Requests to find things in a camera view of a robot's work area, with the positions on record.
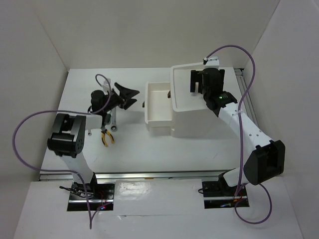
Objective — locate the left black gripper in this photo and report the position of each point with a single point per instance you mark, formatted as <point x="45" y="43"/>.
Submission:
<point x="125" y="93"/>

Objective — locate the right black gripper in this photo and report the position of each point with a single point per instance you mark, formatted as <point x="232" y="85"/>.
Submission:
<point x="195" y="77"/>

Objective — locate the green orange stubby screwdriver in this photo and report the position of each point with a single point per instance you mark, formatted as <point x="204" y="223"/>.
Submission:
<point x="107" y="119"/>

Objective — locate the yellow black pliers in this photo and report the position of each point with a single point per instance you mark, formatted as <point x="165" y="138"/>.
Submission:
<point x="106" y="137"/>

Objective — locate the large ratchet wrench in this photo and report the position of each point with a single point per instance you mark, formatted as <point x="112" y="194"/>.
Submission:
<point x="114" y="120"/>

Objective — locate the white drawer cabinet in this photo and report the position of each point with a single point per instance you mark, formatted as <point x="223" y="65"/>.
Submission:
<point x="190" y="115"/>

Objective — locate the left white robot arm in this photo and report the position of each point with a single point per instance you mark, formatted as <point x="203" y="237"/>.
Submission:
<point x="68" y="134"/>

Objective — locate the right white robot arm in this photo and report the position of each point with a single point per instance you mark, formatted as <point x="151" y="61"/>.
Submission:
<point x="261" y="158"/>

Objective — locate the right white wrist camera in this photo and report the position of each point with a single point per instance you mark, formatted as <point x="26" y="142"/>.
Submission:
<point x="211" y="62"/>

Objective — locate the aluminium side rail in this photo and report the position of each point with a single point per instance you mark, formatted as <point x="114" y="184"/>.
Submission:
<point x="247" y="103"/>

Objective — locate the aluminium front rail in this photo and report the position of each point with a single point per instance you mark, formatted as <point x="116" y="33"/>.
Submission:
<point x="158" y="175"/>

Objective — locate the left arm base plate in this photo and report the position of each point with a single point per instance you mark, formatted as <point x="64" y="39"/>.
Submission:
<point x="103" y="196"/>

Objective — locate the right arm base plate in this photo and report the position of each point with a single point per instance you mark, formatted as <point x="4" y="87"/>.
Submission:
<point x="218" y="196"/>

